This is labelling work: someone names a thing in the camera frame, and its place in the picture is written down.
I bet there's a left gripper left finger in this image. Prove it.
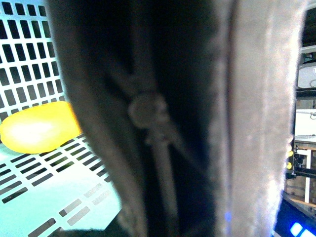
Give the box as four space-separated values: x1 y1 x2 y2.
47 0 231 237

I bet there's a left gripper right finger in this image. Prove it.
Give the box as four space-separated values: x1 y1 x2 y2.
212 0 308 237

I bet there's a yellow mango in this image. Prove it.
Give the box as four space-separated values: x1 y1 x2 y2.
0 101 82 154

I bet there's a light teal plastic basket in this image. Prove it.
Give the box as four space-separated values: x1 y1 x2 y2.
0 0 120 237

